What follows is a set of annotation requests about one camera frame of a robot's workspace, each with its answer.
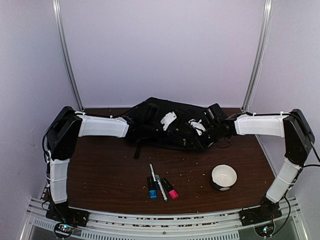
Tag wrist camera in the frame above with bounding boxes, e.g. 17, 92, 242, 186
188, 119, 207, 136
160, 111, 177, 131

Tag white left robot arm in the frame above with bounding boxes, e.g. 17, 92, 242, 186
43, 106, 138, 222

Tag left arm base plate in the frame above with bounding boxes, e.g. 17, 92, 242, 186
45, 208, 90, 227

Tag white pen green tip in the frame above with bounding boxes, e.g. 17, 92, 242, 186
155, 174, 168, 202

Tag pink highlighter marker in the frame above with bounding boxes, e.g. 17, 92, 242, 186
161, 177, 179, 200

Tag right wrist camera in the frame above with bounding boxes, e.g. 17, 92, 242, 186
188, 119, 207, 136

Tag circuit board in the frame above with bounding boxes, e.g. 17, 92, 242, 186
53, 222, 75, 239
254, 224, 275, 238

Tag right circuit board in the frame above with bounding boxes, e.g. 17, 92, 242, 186
254, 224, 275, 238

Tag aluminium corner post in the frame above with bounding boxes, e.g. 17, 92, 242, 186
241, 0, 274, 112
52, 0, 85, 110

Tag left aluminium corner post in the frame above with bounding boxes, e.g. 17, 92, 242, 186
52, 0, 85, 110

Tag black student backpack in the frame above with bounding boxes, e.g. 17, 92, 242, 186
121, 97, 210, 152

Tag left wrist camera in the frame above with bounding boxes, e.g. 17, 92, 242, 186
160, 111, 177, 131

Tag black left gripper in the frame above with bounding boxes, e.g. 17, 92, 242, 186
143, 121, 181, 146

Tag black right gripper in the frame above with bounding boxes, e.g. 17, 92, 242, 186
185, 123, 223, 152

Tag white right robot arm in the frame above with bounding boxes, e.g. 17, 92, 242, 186
203, 103, 315, 221

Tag left circuit board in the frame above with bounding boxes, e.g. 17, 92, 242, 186
53, 222, 75, 239

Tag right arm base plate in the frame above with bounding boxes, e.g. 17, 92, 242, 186
239, 206, 283, 226

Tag blue highlighter marker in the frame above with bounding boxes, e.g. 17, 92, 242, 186
147, 176, 158, 200

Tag white bowl black base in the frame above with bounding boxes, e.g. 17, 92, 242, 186
211, 164, 238, 192

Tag right aluminium corner post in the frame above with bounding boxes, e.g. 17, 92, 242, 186
241, 0, 274, 112

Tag aluminium front rail frame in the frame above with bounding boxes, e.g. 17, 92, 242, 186
19, 196, 310, 240

